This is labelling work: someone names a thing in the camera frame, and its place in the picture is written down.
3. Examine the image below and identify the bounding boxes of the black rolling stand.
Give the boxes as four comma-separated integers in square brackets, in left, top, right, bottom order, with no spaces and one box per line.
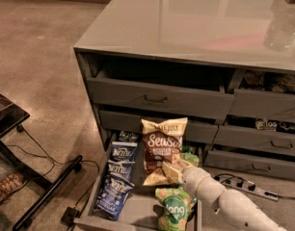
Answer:
[0,93,84,231]

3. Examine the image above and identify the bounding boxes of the brown shoe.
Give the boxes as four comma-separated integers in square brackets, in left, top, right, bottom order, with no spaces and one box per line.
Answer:
[0,172,26,203]

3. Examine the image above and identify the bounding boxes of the grey drawer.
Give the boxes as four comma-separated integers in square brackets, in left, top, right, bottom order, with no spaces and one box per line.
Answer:
[230,85,295,123]
[99,110,218,144]
[203,150,295,181]
[214,115,295,157]
[86,71,234,119]

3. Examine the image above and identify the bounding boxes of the middle right grey drawer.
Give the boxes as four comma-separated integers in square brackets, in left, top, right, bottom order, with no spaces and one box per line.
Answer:
[214,115,295,157]

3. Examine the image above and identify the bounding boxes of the front blue kettle chip bag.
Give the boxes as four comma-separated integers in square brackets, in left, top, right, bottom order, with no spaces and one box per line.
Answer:
[94,173,134,221]

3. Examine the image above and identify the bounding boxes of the green dang bag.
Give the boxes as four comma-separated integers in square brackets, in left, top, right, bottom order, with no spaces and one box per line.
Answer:
[182,145,196,154]
[180,153,200,167]
[155,188,197,231]

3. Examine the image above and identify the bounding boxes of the black power adapter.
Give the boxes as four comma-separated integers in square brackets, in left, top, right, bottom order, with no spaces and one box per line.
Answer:
[61,207,79,226]

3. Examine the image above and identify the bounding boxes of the brown sea salt chip bag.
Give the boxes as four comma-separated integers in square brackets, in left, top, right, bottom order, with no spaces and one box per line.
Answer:
[141,117,188,186]

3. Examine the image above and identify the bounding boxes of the rear blue kettle chip bag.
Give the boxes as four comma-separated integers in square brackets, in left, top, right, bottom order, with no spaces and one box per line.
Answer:
[118,131,139,142]

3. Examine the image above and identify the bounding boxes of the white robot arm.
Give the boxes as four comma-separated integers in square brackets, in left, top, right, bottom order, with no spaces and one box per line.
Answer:
[162,162,287,231]

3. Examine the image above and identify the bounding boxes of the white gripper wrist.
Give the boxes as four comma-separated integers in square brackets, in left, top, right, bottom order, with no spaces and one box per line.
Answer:
[162,162,210,196]

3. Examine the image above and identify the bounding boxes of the snack bags in middle drawer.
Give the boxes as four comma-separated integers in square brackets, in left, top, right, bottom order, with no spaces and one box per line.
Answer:
[255,119,295,133]

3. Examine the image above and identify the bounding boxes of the top left grey drawer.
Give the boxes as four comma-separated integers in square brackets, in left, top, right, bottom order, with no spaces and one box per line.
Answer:
[86,71,234,119]

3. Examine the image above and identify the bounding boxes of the grey drawer cabinet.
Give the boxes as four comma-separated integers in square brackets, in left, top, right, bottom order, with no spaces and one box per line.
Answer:
[73,0,295,182]

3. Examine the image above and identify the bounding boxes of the bottom right grey drawer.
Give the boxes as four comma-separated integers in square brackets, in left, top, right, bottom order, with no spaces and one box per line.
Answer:
[203,150,295,181]

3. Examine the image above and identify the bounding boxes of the black floor cable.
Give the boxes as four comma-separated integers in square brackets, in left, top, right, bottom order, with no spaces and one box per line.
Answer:
[0,124,100,214]

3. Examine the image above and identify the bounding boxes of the grey power strip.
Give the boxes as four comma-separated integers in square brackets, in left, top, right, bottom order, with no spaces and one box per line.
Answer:
[214,173,279,201]

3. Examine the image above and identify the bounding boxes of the snack bags in top drawer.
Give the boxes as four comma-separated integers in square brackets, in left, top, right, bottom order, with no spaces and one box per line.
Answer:
[240,70,295,93]

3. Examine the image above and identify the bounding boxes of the rear green dang bag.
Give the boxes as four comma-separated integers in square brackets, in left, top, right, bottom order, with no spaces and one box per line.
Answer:
[182,145,196,154]

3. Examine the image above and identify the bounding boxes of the open bottom left drawer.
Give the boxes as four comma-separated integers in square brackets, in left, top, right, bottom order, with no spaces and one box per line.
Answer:
[73,131,203,231]

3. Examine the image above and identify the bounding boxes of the front green dang bag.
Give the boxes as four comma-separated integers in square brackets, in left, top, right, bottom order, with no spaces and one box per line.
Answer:
[155,188,197,231]

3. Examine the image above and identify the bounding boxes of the top right grey drawer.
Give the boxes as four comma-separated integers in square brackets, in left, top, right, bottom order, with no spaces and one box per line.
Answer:
[230,85,295,123]

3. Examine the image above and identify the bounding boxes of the middle left grey drawer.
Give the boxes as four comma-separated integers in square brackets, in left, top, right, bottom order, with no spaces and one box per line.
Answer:
[99,110,218,144]

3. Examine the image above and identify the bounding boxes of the blue kettle chip bag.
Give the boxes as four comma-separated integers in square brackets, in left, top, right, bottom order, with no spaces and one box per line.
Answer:
[94,173,134,221]
[108,160,134,180]
[111,141,137,162]
[118,131,139,142]

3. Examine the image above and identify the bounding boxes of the snack bags in drawer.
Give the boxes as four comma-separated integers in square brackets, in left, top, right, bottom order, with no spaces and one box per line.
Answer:
[240,70,295,93]
[255,119,295,133]

